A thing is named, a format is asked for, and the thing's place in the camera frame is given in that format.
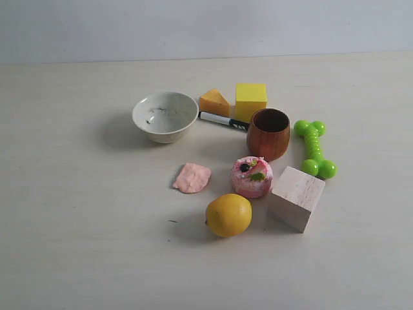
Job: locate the yellow lemon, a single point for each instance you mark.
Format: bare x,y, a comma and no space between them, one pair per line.
229,215

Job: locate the brown wooden cup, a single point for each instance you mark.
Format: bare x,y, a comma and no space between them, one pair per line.
268,134

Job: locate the light wooden cube block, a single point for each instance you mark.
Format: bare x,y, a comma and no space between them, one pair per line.
294,198

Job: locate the pink toy cake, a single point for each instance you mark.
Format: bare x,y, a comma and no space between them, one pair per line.
252,177

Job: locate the pink putty blob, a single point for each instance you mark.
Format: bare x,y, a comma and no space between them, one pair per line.
192,178

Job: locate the black white marker pen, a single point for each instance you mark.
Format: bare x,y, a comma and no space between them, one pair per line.
206,116

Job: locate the yellow cube block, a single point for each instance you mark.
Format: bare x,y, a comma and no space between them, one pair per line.
250,97

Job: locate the orange cheese wedge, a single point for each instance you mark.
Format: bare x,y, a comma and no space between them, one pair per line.
214,102

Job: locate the green bone toy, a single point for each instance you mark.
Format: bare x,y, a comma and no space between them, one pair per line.
315,164

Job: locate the white ceramic bowl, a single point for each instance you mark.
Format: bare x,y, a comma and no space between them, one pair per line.
165,117

